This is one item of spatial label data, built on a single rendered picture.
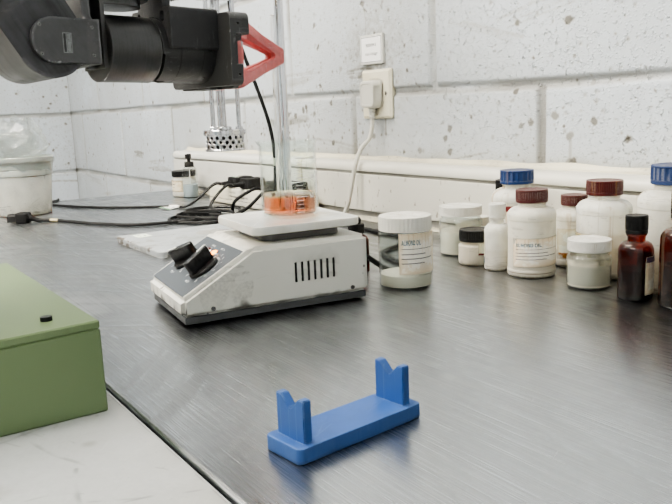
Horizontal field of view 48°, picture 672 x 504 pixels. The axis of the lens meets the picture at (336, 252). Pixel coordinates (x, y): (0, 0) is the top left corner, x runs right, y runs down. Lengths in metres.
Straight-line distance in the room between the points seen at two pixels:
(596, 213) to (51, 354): 0.58
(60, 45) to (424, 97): 0.76
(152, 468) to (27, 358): 0.12
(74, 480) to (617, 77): 0.81
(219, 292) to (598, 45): 0.59
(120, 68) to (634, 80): 0.62
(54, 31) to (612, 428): 0.49
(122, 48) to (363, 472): 0.41
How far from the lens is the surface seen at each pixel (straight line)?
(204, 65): 0.73
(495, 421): 0.50
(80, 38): 0.66
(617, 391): 0.56
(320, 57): 1.54
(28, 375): 0.53
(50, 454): 0.50
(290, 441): 0.45
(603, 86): 1.05
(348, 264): 0.78
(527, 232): 0.88
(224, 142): 1.21
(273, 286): 0.75
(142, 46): 0.69
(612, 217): 0.88
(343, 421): 0.48
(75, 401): 0.55
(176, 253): 0.81
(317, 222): 0.77
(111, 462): 0.48
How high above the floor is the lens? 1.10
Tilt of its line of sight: 11 degrees down
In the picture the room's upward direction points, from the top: 2 degrees counter-clockwise
